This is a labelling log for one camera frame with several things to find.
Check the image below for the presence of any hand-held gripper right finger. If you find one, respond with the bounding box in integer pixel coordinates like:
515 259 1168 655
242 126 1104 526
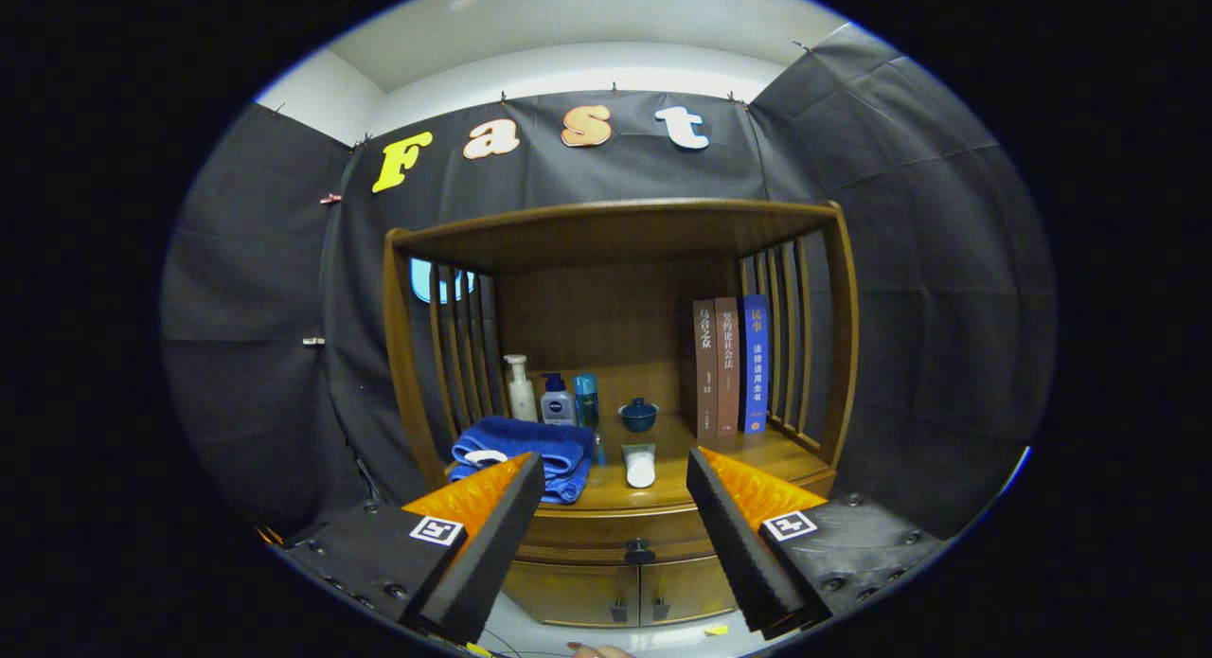
686 447 948 640

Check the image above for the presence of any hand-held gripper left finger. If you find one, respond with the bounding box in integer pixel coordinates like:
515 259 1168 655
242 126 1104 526
282 452 546 646

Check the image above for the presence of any wooden drawer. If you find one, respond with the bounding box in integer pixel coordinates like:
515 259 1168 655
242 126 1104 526
516 507 730 566

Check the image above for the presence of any white green tube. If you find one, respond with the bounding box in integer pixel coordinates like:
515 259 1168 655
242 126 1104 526
621 442 657 489

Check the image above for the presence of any wooden cabinet door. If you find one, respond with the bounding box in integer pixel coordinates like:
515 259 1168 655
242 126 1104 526
502 561 643 628
639 563 740 626

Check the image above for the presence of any wooden countertop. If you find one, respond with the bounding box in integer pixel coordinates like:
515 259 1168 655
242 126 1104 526
445 412 839 512

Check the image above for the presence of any wooden cabinet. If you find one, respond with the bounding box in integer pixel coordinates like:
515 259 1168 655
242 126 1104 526
382 199 861 631

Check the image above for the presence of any blue folded towel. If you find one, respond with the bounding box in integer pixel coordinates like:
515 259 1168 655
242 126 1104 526
447 415 597 505

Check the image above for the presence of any white pump bottle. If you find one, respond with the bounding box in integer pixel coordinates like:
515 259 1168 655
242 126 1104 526
503 354 538 423

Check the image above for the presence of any white lotion bottle blue cap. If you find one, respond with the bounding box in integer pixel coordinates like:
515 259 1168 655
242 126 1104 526
540 372 577 426

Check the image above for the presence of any clear teal bottle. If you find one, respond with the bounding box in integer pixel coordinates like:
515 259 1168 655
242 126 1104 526
574 373 604 465

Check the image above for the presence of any reddish brown book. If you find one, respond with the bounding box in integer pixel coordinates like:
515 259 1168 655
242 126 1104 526
713 296 742 438

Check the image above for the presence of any blue book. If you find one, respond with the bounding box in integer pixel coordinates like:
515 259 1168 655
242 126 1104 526
738 294 771 435

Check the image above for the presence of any dark brown book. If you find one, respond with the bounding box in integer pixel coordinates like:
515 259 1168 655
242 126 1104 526
692 298 720 440

